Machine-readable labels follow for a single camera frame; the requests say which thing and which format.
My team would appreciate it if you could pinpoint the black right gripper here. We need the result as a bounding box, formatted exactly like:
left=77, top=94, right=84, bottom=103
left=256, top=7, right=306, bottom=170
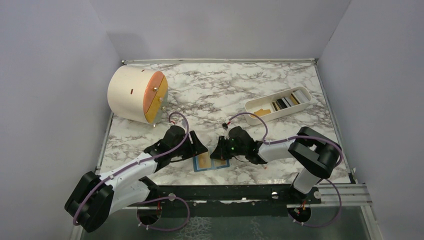
left=210, top=135, right=247, bottom=160

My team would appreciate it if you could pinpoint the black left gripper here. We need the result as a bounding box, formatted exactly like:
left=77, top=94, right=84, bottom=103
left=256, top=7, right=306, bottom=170
left=170, top=131, right=208, bottom=161

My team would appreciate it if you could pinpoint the blue card holder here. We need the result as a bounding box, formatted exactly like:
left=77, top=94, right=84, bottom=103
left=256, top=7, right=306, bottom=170
left=192, top=147, right=230, bottom=172

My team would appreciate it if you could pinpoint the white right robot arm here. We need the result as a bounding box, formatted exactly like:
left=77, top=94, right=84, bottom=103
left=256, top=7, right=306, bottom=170
left=210, top=126, right=343, bottom=204

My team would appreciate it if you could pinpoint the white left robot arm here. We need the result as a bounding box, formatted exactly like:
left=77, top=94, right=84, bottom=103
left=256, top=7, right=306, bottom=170
left=64, top=125, right=208, bottom=233

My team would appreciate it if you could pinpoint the yellow card in tray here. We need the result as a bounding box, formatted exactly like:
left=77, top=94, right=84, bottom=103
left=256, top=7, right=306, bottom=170
left=253, top=108, right=272, bottom=117

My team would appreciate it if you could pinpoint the grey card stack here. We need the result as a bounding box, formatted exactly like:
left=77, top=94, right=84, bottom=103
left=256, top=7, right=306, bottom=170
left=271, top=89, right=310, bottom=112

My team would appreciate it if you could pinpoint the cream oblong plastic tray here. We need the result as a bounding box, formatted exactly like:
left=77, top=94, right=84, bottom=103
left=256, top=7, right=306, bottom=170
left=244, top=86, right=312, bottom=126

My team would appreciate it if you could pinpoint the cream cylinder orange lid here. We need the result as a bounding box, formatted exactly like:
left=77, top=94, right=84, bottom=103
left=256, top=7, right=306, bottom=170
left=107, top=65, right=169, bottom=125

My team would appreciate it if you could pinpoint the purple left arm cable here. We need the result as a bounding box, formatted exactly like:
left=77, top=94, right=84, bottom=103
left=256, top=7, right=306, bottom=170
left=72, top=111, right=191, bottom=233

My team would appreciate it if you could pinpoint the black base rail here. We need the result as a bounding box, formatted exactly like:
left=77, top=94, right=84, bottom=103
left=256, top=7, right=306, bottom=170
left=91, top=178, right=324, bottom=218

